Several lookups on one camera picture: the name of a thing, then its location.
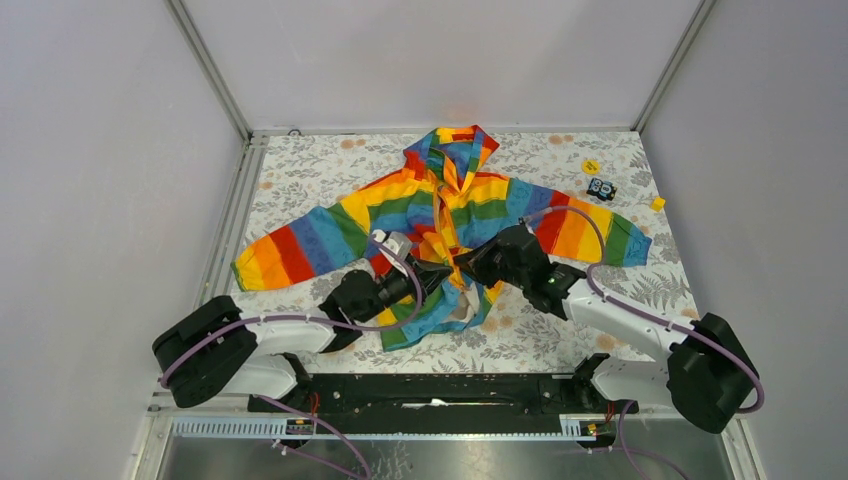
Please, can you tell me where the small yellow cube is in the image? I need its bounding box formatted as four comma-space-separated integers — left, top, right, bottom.
650, 197, 666, 212

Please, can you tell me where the yellow round token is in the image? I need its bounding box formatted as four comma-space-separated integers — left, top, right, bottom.
582, 159, 601, 175

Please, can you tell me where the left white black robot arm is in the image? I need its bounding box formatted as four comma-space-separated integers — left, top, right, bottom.
152, 257, 451, 411

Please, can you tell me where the rainbow striped hooded jacket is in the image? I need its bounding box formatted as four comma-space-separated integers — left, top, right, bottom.
230, 125, 654, 352

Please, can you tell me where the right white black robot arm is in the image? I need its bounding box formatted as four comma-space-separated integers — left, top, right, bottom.
455, 225, 764, 434

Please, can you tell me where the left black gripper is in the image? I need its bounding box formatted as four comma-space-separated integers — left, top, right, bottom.
358, 254, 453, 324

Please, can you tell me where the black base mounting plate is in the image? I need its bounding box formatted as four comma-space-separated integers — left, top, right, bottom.
247, 354, 625, 425

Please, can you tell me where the floral patterned table mat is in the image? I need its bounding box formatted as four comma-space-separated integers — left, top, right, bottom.
241, 132, 699, 373

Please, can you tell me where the perforated aluminium rail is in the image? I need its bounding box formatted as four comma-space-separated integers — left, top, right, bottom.
172, 411, 598, 442

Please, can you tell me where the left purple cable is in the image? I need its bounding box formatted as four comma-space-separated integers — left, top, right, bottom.
158, 235, 425, 480

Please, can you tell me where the small black printed card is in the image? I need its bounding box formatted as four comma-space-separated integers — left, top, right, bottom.
587, 178, 617, 201

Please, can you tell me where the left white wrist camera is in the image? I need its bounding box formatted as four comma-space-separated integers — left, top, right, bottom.
370, 229, 413, 264

